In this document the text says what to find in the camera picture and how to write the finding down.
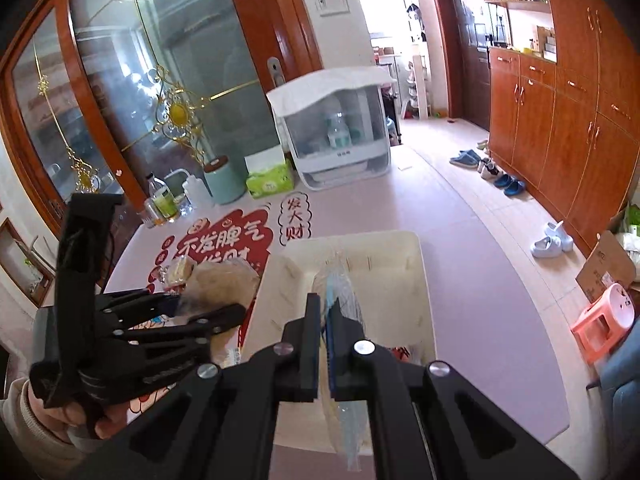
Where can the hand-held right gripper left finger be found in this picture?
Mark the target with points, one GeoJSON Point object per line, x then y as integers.
{"type": "Point", "coordinates": [314, 345]}

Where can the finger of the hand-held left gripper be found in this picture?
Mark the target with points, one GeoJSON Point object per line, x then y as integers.
{"type": "Point", "coordinates": [145, 302]}
{"type": "Point", "coordinates": [215, 322]}

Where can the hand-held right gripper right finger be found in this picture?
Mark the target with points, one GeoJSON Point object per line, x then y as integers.
{"type": "Point", "coordinates": [334, 365]}

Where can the tan flatbread packet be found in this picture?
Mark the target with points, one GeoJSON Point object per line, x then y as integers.
{"type": "Point", "coordinates": [225, 285]}

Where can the clear pale snack packet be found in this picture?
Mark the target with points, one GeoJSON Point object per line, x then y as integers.
{"type": "Point", "coordinates": [340, 277]}

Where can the cream plastic basket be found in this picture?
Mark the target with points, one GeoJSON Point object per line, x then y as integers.
{"type": "Point", "coordinates": [390, 280]}

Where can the person's left forearm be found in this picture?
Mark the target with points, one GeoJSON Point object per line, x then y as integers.
{"type": "Point", "coordinates": [30, 440]}

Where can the person's left hand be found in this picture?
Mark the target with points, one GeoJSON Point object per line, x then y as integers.
{"type": "Point", "coordinates": [55, 417]}

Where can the red snack packet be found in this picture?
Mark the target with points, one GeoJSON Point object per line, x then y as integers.
{"type": "Point", "coordinates": [398, 354]}

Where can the small glass jar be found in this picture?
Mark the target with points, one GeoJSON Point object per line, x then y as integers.
{"type": "Point", "coordinates": [150, 215]}

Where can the clear bottle green label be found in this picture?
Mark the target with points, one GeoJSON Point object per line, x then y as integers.
{"type": "Point", "coordinates": [165, 205]}

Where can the white plastic bottle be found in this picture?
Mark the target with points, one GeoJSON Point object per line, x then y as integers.
{"type": "Point", "coordinates": [197, 195]}

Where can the teal canister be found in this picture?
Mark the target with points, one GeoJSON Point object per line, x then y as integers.
{"type": "Point", "coordinates": [225, 185]}

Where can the green tissue pack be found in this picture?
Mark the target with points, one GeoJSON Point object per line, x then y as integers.
{"type": "Point", "coordinates": [270, 182]}

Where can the printed pink table mat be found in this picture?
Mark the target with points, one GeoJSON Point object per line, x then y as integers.
{"type": "Point", "coordinates": [475, 310]}

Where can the wooden glass sliding door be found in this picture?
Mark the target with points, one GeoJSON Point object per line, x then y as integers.
{"type": "Point", "coordinates": [45, 125]}
{"type": "Point", "coordinates": [190, 50]}

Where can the white countertop storage cabinet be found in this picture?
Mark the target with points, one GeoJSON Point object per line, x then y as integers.
{"type": "Point", "coordinates": [345, 165]}

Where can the water bottle in cabinet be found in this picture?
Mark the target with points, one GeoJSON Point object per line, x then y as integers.
{"type": "Point", "coordinates": [338, 132]}

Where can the pair of blue slippers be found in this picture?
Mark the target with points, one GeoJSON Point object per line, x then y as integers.
{"type": "Point", "coordinates": [465, 159]}

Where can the pair of white sneakers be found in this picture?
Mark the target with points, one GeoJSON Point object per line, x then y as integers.
{"type": "Point", "coordinates": [488, 169]}

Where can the pair of white shoes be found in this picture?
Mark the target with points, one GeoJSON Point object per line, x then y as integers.
{"type": "Point", "coordinates": [552, 242]}

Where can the pair of blue clogs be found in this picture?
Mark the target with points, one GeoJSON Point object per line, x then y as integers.
{"type": "Point", "coordinates": [510, 186]}

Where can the pink plastic stool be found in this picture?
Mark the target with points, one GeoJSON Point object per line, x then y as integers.
{"type": "Point", "coordinates": [605, 320]}

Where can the blue chair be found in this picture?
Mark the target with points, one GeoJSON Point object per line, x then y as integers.
{"type": "Point", "coordinates": [622, 395]}

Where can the cardboard box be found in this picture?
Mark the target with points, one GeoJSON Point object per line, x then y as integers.
{"type": "Point", "coordinates": [607, 265]}

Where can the dark entry door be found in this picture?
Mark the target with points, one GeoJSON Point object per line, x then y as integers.
{"type": "Point", "coordinates": [470, 60]}

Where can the white plastic bag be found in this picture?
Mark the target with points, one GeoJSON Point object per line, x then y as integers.
{"type": "Point", "coordinates": [631, 232]}

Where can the wooden picture frame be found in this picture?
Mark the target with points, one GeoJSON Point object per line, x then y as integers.
{"type": "Point", "coordinates": [22, 260]}

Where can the wooden wall cabinet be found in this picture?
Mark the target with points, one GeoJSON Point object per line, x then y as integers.
{"type": "Point", "coordinates": [550, 135]}

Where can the wall switch panel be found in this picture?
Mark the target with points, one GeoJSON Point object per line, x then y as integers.
{"type": "Point", "coordinates": [331, 1]}

